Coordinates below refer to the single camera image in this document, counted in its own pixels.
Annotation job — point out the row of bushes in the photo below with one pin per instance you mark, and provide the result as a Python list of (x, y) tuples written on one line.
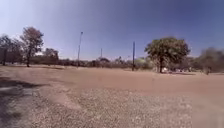
[(110, 63)]

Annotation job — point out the brown dirt ground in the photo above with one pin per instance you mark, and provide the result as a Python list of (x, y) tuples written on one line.
[(110, 83)]

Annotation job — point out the dark utility pole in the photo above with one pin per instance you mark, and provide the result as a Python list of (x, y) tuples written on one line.
[(133, 56)]

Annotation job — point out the tall lamp pole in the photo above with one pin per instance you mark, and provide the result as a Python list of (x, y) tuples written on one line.
[(79, 50)]

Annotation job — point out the large green tree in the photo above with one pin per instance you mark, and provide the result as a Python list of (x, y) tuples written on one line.
[(166, 50)]

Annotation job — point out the tall bare-crowned tree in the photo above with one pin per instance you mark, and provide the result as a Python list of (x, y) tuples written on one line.
[(31, 40)]

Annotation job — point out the hazy grey tree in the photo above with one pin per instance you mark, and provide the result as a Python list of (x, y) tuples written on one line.
[(211, 60)]

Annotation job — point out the dark spreading tree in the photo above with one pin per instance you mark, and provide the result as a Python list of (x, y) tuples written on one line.
[(6, 45)]

